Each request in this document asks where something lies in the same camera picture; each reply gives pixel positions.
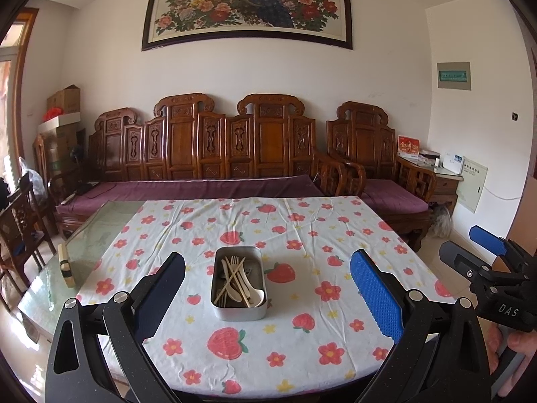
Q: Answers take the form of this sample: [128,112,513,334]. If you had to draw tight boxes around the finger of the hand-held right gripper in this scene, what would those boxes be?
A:
[469,225,517,260]
[439,241,493,292]

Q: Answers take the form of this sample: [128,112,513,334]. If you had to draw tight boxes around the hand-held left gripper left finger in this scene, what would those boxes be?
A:
[44,252,187,403]

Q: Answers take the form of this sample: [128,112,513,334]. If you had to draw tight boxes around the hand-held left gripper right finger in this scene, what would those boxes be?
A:
[349,249,492,403]

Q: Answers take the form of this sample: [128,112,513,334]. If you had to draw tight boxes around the cream chopstick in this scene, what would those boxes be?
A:
[218,276,241,307]

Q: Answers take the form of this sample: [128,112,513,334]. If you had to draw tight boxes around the cream plastic knife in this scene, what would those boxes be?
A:
[220,256,236,291]

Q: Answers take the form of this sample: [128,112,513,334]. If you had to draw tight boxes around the metal tin box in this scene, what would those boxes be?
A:
[209,246,269,322]

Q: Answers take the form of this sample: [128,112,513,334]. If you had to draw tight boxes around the cutlery set spoons fork chopsticks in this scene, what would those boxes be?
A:
[215,256,248,303]

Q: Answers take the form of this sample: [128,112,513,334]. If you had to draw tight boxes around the person's right hand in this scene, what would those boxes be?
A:
[489,326,537,383]

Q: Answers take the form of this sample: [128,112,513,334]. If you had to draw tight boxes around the grey fluffy duster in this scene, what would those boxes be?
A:
[427,207,453,238]

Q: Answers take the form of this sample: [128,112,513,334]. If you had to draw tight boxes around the white electrical panel door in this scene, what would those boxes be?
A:
[455,159,489,214]

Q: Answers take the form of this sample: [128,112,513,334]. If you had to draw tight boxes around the wooden side table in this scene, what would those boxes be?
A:
[398,153,465,216]

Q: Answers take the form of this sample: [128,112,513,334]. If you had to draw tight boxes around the white desk device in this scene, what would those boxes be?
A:
[442,150,465,174]

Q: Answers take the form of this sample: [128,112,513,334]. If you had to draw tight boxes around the short purple seat cushion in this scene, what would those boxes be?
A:
[360,179,430,213]

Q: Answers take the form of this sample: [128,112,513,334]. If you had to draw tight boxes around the small wooden block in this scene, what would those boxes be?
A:
[57,242,77,289]

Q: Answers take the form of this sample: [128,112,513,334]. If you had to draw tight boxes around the strawberry flower print tablecloth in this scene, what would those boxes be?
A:
[76,195,461,392]

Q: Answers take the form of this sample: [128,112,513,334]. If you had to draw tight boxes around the long purple seat cushion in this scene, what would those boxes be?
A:
[56,175,327,216]

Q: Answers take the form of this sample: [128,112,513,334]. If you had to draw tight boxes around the red greeting card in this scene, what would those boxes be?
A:
[397,135,421,159]

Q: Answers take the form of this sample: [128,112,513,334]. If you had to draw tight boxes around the carved wooden armchair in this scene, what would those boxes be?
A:
[326,101,438,253]

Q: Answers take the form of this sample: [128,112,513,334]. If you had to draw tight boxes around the carved wooden sofa bench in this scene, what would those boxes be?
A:
[54,93,337,238]

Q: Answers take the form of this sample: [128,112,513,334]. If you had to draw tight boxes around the dark wooden chair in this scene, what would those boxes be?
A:
[0,175,58,288]

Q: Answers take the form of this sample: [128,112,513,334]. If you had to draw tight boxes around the clear plastic bag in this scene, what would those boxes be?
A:
[17,157,48,203]

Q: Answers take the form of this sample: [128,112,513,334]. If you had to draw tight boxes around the stack of dark boxes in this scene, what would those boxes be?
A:
[41,125,87,177]

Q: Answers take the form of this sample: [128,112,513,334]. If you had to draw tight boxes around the white flat box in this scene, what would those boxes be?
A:
[37,112,83,130]

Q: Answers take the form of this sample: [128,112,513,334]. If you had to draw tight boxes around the brown cardboard box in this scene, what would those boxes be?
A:
[46,85,82,114]

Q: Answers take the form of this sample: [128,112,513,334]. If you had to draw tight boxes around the framed peacock flower painting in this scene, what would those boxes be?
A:
[141,0,353,52]

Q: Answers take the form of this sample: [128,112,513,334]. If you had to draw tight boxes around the green framed wall panel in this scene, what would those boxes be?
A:
[437,61,472,90]

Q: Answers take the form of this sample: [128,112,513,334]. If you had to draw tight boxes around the wooden door frame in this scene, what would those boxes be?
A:
[0,7,39,185]

